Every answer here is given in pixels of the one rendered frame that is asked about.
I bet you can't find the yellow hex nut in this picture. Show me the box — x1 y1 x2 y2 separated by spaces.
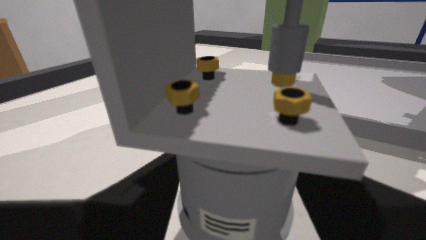
196 56 219 72
165 79 200 106
271 72 296 86
273 87 312 116

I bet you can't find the red screwdriver handle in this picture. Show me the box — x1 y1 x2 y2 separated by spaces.
268 0 310 74

